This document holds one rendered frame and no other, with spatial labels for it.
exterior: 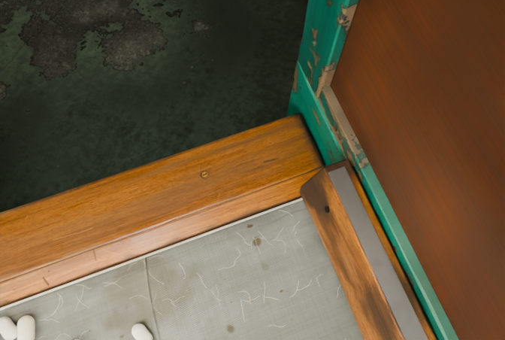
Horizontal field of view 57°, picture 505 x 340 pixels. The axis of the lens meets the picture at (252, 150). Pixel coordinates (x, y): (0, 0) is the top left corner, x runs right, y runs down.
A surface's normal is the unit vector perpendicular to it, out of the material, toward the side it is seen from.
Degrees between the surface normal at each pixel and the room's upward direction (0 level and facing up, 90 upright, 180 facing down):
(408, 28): 90
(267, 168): 0
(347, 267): 67
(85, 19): 0
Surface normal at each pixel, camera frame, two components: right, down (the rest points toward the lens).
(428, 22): -0.93, 0.32
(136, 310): 0.02, -0.38
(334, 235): -0.85, 0.16
